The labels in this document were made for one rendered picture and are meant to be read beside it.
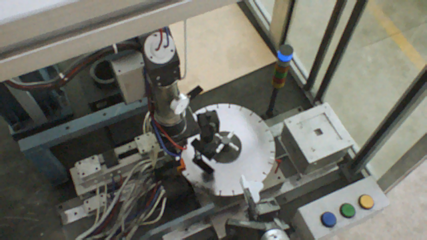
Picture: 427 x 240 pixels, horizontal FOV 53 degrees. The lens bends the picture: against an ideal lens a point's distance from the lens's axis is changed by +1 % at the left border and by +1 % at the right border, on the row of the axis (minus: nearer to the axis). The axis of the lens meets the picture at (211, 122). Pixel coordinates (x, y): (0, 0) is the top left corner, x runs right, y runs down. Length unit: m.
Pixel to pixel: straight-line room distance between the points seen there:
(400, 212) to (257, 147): 1.28
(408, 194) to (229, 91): 1.26
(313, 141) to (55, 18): 1.31
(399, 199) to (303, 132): 1.14
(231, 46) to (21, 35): 1.64
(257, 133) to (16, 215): 0.89
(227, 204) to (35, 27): 1.23
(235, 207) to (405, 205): 1.29
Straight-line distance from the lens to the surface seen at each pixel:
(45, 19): 0.25
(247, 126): 1.43
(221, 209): 1.44
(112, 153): 1.49
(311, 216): 1.41
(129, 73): 0.93
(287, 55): 1.35
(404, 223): 2.51
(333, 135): 1.53
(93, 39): 0.27
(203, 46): 1.86
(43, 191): 1.66
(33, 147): 1.40
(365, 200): 1.46
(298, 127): 1.52
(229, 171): 1.36
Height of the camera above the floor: 2.22
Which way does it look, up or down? 62 degrees down
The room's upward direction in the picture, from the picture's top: 1 degrees clockwise
